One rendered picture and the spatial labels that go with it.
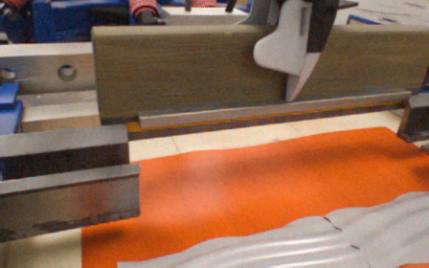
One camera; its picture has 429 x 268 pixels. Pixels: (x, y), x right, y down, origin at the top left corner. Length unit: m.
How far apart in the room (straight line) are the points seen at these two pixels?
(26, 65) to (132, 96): 0.20
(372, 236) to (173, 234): 0.16
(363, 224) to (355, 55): 0.16
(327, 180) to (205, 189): 0.13
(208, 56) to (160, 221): 0.14
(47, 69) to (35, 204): 0.23
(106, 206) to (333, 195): 0.22
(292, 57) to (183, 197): 0.16
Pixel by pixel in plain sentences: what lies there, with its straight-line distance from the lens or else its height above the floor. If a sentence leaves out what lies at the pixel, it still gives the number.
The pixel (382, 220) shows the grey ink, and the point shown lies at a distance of 0.36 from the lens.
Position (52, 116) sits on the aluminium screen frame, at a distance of 0.42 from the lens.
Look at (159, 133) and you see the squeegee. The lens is 0.33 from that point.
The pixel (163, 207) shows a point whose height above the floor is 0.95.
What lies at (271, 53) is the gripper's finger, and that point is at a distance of 0.30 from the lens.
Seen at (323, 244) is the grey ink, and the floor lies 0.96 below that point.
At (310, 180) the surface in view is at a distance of 0.39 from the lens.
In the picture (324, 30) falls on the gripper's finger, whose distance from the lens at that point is 0.31.
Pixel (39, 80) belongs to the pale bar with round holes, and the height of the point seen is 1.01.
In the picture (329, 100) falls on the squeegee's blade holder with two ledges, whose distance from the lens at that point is 0.37.
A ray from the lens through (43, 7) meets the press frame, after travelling 0.85.
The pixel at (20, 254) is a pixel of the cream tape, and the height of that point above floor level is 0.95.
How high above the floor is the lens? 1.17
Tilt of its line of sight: 27 degrees down
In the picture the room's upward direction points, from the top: 4 degrees clockwise
